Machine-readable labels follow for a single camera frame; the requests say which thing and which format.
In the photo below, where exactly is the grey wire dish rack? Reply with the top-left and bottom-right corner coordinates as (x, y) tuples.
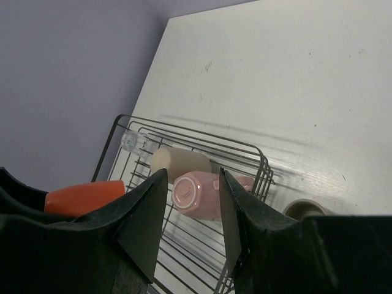
(92, 115), (274, 293)

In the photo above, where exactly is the pink mug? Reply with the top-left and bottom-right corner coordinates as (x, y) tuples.
(171, 170), (255, 222)

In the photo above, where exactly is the orange mug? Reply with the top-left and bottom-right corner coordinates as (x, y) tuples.
(44, 180), (125, 217)

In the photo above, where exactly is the beige tumbler cup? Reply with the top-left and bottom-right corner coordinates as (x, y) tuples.
(150, 147), (212, 183)

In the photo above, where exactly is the grey-green small mug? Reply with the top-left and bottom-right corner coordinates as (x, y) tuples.
(282, 199), (334, 221)

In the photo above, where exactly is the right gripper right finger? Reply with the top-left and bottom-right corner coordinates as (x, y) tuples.
(219, 170), (391, 293)

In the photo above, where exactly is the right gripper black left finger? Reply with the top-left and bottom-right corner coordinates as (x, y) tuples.
(1, 168), (168, 293)

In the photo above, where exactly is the clear glass cup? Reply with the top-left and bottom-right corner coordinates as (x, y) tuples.
(120, 130), (148, 157)

